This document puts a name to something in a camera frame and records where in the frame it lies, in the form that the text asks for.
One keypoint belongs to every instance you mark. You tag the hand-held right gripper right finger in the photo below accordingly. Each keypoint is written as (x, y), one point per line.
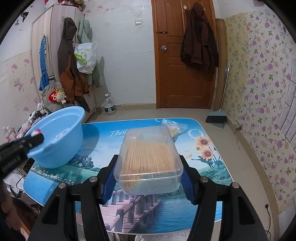
(187, 185)

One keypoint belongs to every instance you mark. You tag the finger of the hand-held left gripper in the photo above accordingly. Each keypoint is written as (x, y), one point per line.
(34, 141)

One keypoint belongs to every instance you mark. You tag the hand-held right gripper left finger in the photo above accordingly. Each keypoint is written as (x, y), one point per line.
(108, 187)

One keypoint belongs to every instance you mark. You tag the small red and white tube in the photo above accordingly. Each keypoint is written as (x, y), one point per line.
(38, 132)

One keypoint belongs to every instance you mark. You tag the light blue plastic basin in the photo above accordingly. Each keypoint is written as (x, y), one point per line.
(62, 148)

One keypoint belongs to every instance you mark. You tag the clear toothpick box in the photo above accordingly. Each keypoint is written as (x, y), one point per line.
(148, 162)

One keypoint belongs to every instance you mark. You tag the pile of small packets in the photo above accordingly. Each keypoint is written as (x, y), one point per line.
(30, 122)

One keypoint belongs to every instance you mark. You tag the clear bottle with red label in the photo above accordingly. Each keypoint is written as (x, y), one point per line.
(12, 134)
(6, 135)

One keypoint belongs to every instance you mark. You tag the scenery print table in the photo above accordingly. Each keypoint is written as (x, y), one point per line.
(97, 144)

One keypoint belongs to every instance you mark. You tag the red heart plush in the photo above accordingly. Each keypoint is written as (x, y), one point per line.
(52, 96)

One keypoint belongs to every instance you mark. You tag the yellow-haired plush doll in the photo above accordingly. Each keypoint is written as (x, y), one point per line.
(60, 95)

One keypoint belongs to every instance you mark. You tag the clear bag of cotton swabs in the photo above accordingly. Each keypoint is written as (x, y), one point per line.
(175, 129)

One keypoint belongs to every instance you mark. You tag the brown and orange jacket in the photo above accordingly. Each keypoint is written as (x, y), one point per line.
(69, 76)

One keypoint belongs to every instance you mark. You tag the large clear water bottle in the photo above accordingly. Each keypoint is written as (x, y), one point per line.
(109, 106)

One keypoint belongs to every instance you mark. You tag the white and green plastic bag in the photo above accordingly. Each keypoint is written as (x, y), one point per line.
(86, 55)

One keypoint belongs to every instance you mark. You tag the tan leaning board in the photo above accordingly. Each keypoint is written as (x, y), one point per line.
(221, 88)

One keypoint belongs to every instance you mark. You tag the brown wooden door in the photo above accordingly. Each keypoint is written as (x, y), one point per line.
(171, 76)

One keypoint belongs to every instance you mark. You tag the pale green garment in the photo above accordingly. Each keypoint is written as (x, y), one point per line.
(84, 30)

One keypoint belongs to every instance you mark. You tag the silver door knob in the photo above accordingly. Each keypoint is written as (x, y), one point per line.
(164, 48)

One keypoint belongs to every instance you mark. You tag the dark brown jacket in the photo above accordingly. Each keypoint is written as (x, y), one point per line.
(198, 46)

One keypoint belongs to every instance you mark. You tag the white wall socket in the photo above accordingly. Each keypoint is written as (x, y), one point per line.
(17, 81)

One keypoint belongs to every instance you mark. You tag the brass wall valve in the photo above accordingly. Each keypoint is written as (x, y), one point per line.
(238, 127)

